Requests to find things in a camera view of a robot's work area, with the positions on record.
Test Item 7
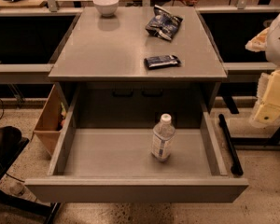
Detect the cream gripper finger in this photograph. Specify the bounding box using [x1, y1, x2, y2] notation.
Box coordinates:
[245, 28, 269, 52]
[249, 69, 280, 128]

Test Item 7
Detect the clear plastic water bottle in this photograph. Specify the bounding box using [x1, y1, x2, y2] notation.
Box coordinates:
[151, 114, 175, 161]

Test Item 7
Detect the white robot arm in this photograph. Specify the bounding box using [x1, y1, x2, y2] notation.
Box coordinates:
[245, 13, 280, 128]

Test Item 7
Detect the grey cabinet counter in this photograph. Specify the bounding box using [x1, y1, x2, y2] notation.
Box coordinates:
[49, 7, 227, 81]

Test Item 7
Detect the grey open top drawer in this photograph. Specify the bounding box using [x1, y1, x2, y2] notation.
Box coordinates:
[25, 86, 248, 203]

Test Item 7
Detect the dark blue snack bar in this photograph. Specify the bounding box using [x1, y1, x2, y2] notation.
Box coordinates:
[144, 55, 181, 69]

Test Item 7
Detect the crumpled blue chip bag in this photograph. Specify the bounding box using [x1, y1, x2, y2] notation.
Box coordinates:
[145, 6, 183, 41]

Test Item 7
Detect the white ceramic bowl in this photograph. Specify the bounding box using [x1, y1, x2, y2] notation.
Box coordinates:
[93, 0, 119, 17]

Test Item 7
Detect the black chair base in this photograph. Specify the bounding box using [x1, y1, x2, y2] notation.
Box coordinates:
[0, 125, 62, 224]

